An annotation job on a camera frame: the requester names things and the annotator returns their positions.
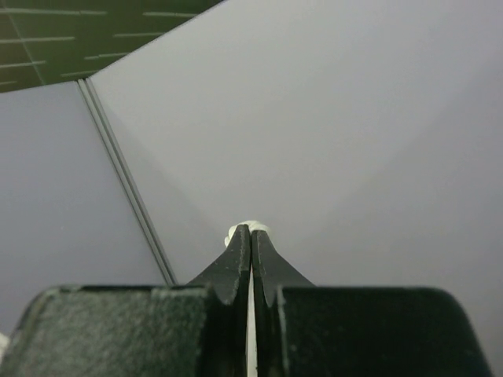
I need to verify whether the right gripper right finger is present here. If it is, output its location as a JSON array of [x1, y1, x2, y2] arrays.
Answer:
[[251, 230, 314, 376]]

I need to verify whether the white t shirt red print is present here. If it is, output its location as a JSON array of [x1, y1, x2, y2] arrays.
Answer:
[[224, 220, 270, 247]]

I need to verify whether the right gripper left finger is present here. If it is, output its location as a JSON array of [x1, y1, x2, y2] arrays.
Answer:
[[187, 225, 252, 376]]

